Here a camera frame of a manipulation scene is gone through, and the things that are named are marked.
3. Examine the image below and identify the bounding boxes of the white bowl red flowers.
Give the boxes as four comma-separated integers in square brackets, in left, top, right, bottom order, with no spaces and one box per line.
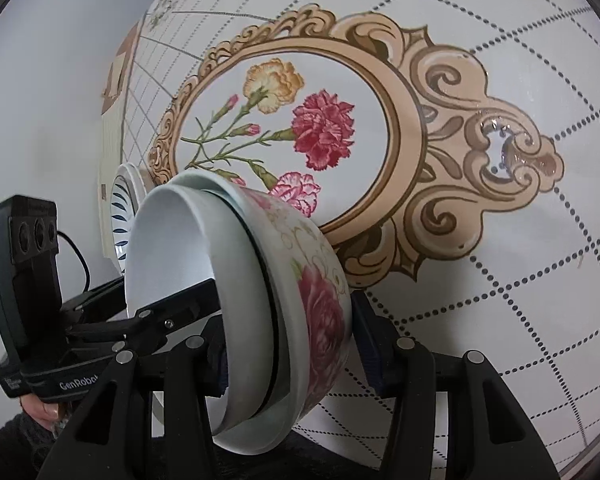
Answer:
[239,184,354,421]

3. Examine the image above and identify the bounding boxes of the light blue black-rimmed bowl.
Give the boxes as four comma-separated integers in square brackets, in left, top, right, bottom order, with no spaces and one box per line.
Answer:
[221,192,289,417]

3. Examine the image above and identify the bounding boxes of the large white bowl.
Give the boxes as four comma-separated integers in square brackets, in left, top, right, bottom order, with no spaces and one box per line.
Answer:
[124,170,310,455]

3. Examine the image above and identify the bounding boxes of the white scalloped plate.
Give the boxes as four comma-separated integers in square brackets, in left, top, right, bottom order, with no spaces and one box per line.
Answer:
[98,162,147,274]

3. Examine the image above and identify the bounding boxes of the blue leaf pattern plate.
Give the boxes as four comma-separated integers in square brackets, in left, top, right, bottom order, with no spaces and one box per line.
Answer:
[109,176,135,272]

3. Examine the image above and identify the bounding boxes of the person's left hand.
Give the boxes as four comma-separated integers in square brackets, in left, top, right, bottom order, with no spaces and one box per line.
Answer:
[19,393,65,431]

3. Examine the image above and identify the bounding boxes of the checked floral tablecloth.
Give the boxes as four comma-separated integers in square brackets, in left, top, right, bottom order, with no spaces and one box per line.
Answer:
[98,0,600,479]

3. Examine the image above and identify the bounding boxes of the brown placemat with paper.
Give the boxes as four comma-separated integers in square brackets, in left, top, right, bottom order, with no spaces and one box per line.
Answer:
[102,22,140,114]

